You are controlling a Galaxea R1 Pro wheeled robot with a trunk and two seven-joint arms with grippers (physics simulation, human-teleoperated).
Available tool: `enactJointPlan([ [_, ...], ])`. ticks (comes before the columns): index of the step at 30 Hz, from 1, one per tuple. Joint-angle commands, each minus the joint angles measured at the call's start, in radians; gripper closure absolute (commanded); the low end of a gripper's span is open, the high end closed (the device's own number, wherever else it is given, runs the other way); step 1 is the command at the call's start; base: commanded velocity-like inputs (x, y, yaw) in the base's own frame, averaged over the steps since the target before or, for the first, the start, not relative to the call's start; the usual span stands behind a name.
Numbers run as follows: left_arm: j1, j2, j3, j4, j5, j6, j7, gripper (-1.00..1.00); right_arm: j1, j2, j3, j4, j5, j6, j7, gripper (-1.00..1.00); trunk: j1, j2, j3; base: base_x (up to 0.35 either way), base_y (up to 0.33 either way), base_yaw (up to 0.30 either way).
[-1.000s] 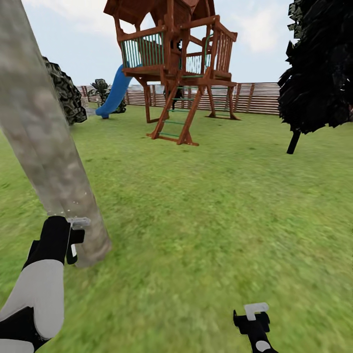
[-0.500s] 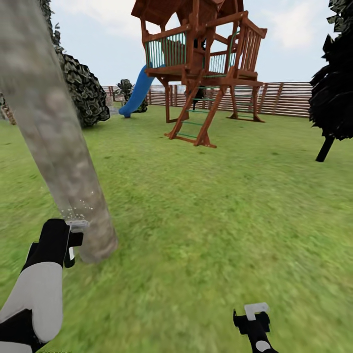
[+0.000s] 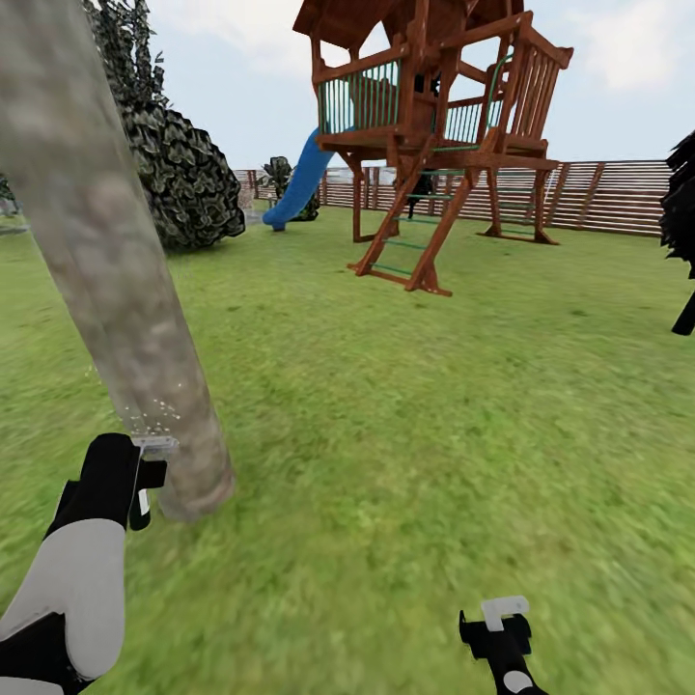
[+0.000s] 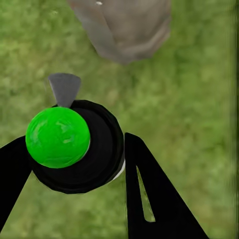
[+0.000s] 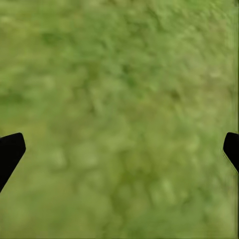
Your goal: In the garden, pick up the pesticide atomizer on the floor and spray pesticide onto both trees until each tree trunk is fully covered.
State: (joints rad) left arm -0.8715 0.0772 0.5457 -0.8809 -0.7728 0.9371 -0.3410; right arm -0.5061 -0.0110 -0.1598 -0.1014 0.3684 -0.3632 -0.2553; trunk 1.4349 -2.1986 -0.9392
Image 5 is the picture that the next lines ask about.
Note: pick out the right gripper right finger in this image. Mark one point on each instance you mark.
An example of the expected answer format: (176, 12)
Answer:
(231, 148)

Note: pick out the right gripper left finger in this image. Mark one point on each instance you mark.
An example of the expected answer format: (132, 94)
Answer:
(12, 148)

